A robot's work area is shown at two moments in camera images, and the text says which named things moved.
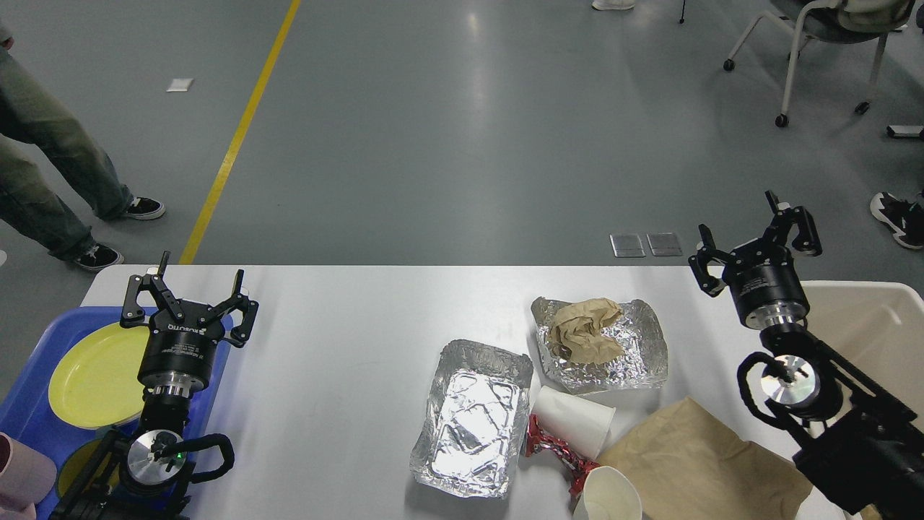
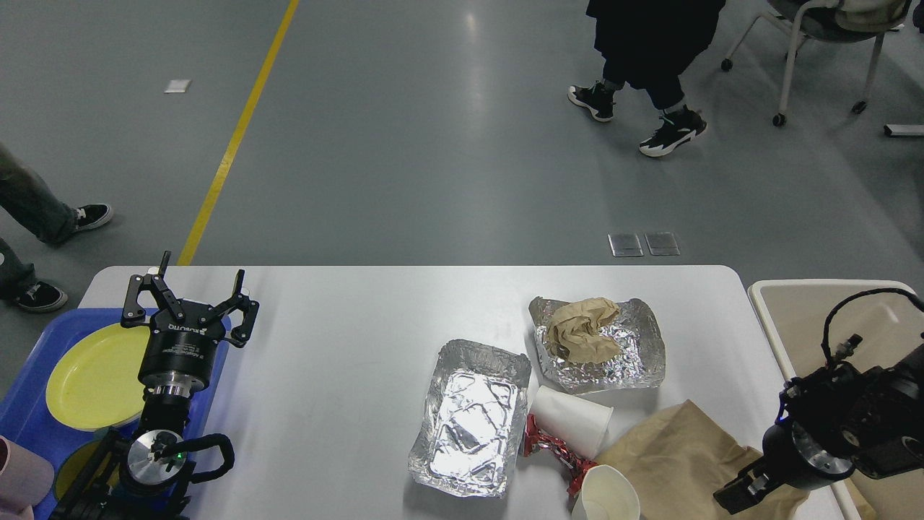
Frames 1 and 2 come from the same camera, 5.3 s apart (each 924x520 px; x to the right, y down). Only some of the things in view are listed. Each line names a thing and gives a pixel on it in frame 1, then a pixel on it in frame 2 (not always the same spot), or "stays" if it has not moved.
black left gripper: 177,354 stays
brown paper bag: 686,464 stays
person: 904,219 → 649,44
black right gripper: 765,284 → 790,461
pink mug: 27,477 stays
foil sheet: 644,360 stays
